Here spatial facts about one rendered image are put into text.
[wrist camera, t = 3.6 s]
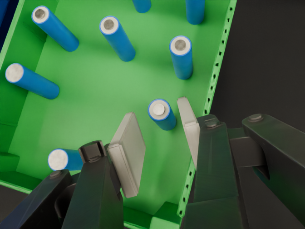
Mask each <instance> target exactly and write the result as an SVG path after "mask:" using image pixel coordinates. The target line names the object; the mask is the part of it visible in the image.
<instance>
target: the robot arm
mask: <svg viewBox="0 0 305 229"><path fill-rule="evenodd" d="M177 104H178V108H179V112H180V116H181V119H182V124H183V128H184V131H185V135H186V138H187V142H188V145H189V149H190V152H191V155H192V159H193V162H194V165H195V169H196V180H195V190H194V201H193V203H189V204H187V205H186V209H185V217H184V224H183V229H250V227H249V223H248V218H247V214H246V208H245V203H244V199H243V194H242V190H241V181H240V178H239V174H238V170H237V168H241V167H251V166H252V167H253V171H254V173H255V174H256V175H257V176H258V177H259V178H260V179H261V180H262V182H263V183H264V184H265V185H266V186H267V187H268V188H269V189H270V190H271V191H272V192H273V193H274V195H275V196H276V197H277V198H278V199H279V200H280V201H281V202H282V203H283V204H284V205H285V207H286V208H287V209H288V210H289V211H290V212H291V213H292V214H293V215H294V216H295V217H296V218H297V219H298V220H299V221H300V222H301V223H302V224H303V226H304V227H305V133H304V132H302V131H300V130H298V129H296V128H294V127H292V126H290V125H288V124H286V123H284V122H282V121H280V120H278V119H276V118H274V117H272V116H270V115H267V114H254V115H251V116H249V117H247V118H245V119H243V120H242V126H243V128H236V129H227V127H226V123H225V122H220V121H219V120H218V119H217V118H216V116H215V115H212V114H208V115H205V116H201V117H198V118H196V117H195V115H194V112H193V110H192V108H191V106H190V104H189V101H188V99H187V97H186V98H185V96H183V97H181V98H178V100H177ZM145 150H146V145H145V142H144V139H143V136H142V133H141V130H140V127H139V124H138V121H137V118H136V115H135V113H133V112H129V113H126V114H125V116H124V118H123V120H122V122H121V124H120V126H119V127H118V129H117V131H116V133H115V135H114V137H113V138H112V140H111V142H110V143H109V144H106V145H105V146H103V143H102V141H101V140H96V141H92V142H89V143H87V144H84V145H83V146H81V147H80V148H79V149H78V151H79V154H80V156H81V159H82V161H83V166H82V169H81V172H79V173H77V174H74V175H72V176H71V174H70V172H69V170H68V169H62V170H56V171H54V172H52V173H51V174H50V175H48V176H47V177H46V178H45V179H44V180H43V181H42V182H41V183H40V184H39V185H38V186H37V187H36V188H35V189H34V190H33V191H32V192H31V193H30V194H29V195H28V196H27V197H26V198H25V199H24V200H23V201H22V202H21V203H20V204H19V205H18V206H17V207H16V208H15V209H14V210H13V211H12V212H11V213H10V214H9V215H8V216H7V217H6V218H5V219H4V220H3V221H2V222H1V223H0V229H124V223H123V197H122V194H121V192H120V188H122V191H123V194H124V196H125V197H127V198H130V197H134V196H137V194H138V191H139V186H140V180H141V174H142V169H143V161H144V156H145ZM55 210H56V211H57V213H58V216H57V213H56V211H55Z"/></svg>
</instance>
